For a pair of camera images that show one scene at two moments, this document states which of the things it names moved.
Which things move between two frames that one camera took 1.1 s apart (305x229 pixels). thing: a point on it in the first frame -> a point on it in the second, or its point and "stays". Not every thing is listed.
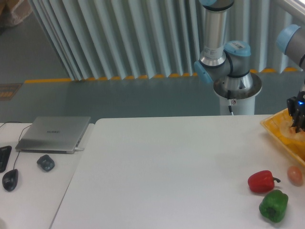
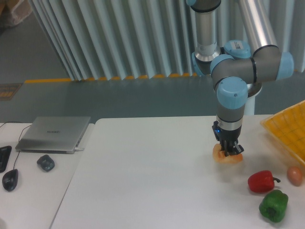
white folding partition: (107, 39) stays
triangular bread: (286, 128) -> (219, 156)
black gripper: (296, 107) -> (228, 139)
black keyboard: (5, 151) stays
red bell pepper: (262, 181) stays
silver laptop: (53, 134) stays
